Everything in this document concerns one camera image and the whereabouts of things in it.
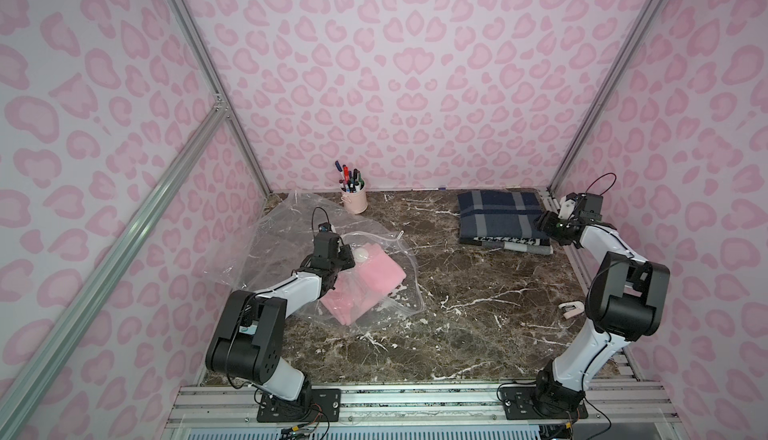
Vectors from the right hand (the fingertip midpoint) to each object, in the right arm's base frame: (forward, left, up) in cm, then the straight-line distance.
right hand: (540, 219), depth 96 cm
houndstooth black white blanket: (-4, +9, -6) cm, 11 cm away
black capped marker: (+16, +61, +3) cm, 64 cm away
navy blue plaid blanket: (+6, +11, -4) cm, 13 cm away
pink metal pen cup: (+12, +63, -6) cm, 64 cm away
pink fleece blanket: (-17, +53, -7) cm, 56 cm away
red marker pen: (+16, +64, +5) cm, 67 cm away
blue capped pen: (+19, +68, +6) cm, 70 cm away
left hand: (-9, +62, -2) cm, 62 cm away
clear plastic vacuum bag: (0, +88, -10) cm, 89 cm away
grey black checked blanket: (-5, +1, -9) cm, 11 cm away
